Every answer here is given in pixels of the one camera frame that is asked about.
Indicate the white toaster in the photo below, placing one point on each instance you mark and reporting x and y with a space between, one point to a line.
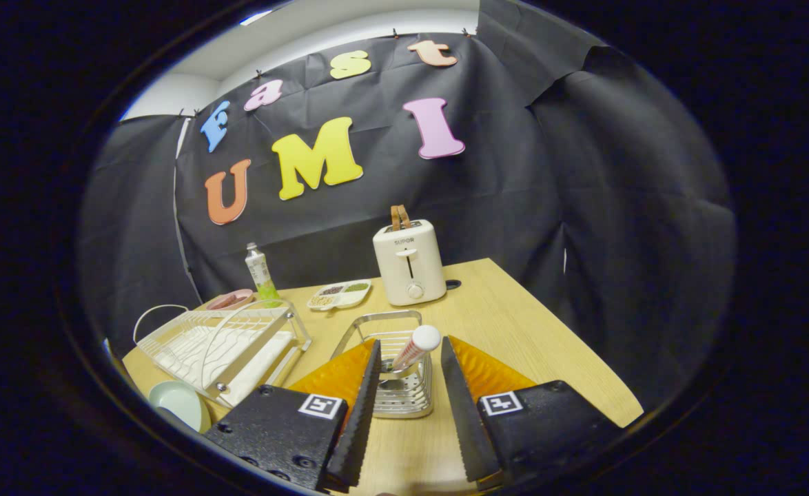
391 275

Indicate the toast bread slice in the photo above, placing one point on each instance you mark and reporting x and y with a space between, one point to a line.
400 217

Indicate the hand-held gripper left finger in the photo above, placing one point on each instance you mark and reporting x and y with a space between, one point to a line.
360 427

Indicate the plastic bottle of green drink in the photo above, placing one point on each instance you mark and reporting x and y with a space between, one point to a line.
260 272

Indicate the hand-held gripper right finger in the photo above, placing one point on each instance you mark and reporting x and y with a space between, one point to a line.
466 427

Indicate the pink plate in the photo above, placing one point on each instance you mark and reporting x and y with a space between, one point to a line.
239 304

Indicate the light green plate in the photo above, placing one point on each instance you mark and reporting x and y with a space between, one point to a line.
180 403

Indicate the black backdrop cloth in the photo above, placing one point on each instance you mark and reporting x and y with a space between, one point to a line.
515 207

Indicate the white divided dish of beans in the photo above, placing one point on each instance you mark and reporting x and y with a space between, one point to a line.
349 297

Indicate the white drip tray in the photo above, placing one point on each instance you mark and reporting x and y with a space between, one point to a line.
260 365

